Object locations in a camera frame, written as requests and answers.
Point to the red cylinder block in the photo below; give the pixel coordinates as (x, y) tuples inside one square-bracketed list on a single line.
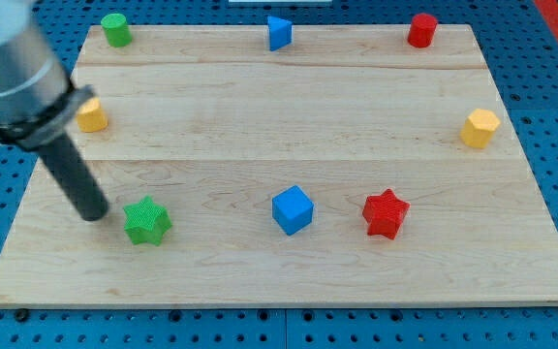
[(422, 30)]

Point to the green cylinder block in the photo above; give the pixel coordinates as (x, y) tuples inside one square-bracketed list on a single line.
[(116, 30)]

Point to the yellow pentagon block left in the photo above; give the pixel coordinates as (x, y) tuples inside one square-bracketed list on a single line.
[(91, 117)]

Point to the green star block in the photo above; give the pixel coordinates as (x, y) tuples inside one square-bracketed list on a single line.
[(146, 222)]

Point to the red star block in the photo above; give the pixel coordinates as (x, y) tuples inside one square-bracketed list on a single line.
[(385, 214)]

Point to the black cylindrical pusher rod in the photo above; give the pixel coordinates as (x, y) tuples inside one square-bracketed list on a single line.
[(65, 164)]

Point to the blue cube block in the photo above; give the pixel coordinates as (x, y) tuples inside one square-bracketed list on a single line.
[(292, 210)]

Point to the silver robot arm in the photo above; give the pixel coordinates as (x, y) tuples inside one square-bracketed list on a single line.
[(37, 101)]

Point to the blue triangle block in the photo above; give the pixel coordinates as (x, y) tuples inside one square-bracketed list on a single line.
[(280, 32)]

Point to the wooden board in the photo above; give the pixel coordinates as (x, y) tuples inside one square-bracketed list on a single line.
[(212, 125)]

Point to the yellow hexagon block right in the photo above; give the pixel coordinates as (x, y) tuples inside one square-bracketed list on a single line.
[(479, 128)]

